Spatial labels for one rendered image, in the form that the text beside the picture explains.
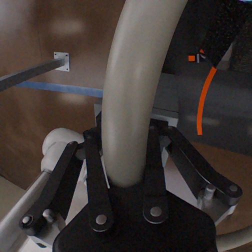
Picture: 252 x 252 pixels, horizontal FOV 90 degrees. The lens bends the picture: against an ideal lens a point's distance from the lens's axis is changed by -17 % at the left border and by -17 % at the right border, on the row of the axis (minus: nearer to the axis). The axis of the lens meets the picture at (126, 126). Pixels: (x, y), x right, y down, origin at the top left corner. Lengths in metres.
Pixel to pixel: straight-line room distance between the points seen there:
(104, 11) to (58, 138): 1.21
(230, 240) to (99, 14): 1.58
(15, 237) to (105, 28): 1.49
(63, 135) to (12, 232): 0.35
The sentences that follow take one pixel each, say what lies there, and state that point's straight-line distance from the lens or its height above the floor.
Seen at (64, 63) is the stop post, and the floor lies 0.01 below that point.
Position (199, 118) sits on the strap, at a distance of 1.57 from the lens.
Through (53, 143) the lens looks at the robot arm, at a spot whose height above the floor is 1.08.
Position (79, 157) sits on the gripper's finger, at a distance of 0.16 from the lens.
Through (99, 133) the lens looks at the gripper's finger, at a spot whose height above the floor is 1.27.
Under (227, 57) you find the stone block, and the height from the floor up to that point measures 0.68.
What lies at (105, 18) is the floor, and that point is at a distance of 1.51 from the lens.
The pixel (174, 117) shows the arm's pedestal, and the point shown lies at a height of 0.79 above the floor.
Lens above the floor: 1.38
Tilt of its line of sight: 53 degrees down
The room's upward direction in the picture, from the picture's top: 152 degrees counter-clockwise
